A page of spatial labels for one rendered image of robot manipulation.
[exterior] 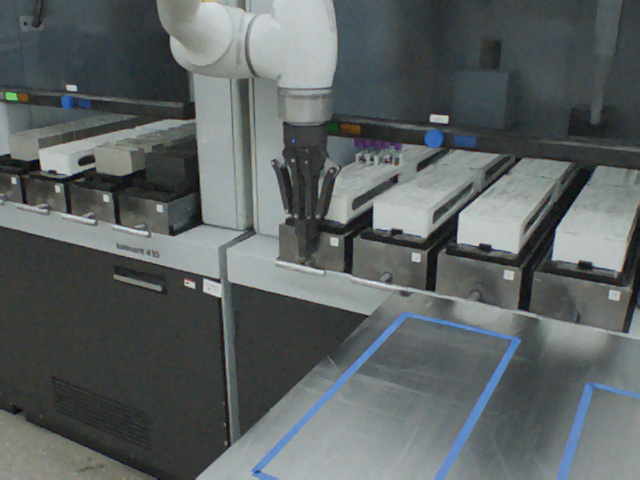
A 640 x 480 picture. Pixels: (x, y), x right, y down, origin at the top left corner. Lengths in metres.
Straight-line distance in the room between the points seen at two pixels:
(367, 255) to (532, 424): 0.55
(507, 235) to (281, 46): 0.46
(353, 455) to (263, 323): 0.74
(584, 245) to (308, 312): 0.50
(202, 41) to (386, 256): 0.46
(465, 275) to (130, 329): 0.82
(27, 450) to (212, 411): 0.74
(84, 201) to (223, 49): 0.60
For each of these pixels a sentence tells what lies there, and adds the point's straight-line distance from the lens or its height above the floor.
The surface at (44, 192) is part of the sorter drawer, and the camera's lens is 1.64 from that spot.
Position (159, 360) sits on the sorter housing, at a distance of 1.56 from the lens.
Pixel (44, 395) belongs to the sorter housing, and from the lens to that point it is 1.97.
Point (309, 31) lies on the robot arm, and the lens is 1.05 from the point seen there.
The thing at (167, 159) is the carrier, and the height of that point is 0.87.
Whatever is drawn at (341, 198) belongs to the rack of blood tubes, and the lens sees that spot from 1.17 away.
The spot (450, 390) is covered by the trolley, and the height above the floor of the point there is 0.82.
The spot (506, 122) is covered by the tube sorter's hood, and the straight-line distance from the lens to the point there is 1.08.
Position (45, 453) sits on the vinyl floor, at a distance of 2.08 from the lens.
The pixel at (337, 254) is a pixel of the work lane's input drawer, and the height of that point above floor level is 0.77.
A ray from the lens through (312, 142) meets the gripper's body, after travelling 1.08.
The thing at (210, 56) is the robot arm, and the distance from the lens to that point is 1.09.
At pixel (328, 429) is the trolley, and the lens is 0.64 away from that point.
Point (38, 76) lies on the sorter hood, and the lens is 1.69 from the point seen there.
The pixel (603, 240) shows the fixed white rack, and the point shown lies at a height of 0.86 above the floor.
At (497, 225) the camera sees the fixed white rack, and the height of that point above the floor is 0.86.
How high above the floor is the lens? 1.20
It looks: 21 degrees down
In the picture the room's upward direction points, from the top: straight up
